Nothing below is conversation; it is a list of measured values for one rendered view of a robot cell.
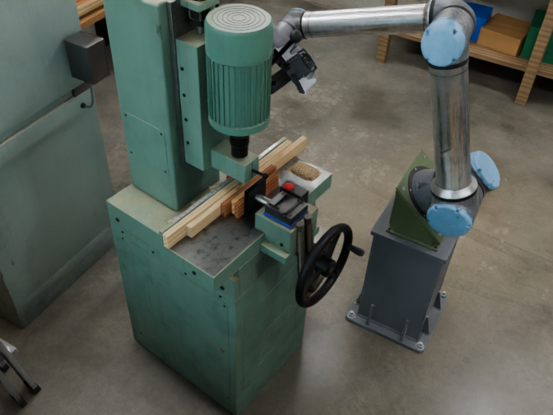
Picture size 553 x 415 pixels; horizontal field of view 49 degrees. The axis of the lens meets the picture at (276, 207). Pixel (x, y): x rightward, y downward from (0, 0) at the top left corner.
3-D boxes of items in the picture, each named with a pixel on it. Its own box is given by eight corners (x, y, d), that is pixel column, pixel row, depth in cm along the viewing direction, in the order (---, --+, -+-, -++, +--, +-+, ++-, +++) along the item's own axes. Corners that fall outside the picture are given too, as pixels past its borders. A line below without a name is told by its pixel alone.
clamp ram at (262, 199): (262, 223, 185) (263, 202, 178) (243, 212, 188) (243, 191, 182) (281, 207, 190) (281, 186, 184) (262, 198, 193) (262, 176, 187)
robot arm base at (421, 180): (423, 162, 235) (443, 152, 227) (451, 200, 238) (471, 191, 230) (404, 188, 222) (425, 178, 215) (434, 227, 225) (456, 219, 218)
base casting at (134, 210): (234, 302, 186) (234, 283, 180) (108, 220, 211) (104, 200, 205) (316, 224, 213) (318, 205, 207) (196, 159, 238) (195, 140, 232)
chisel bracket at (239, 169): (244, 188, 184) (244, 166, 178) (210, 170, 190) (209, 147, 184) (260, 176, 188) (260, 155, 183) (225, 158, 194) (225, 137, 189)
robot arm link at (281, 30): (263, 32, 206) (291, 56, 207) (247, 47, 199) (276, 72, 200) (276, 13, 199) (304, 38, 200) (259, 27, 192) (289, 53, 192)
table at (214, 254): (239, 310, 168) (239, 296, 164) (160, 258, 181) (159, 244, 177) (355, 198, 205) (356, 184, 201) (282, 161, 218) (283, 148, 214)
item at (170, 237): (168, 249, 176) (167, 237, 173) (163, 245, 177) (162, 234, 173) (290, 152, 212) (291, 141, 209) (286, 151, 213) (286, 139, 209)
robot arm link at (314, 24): (484, -12, 175) (284, 3, 210) (473, 4, 167) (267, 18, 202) (485, 25, 182) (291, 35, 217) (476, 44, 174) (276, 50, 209)
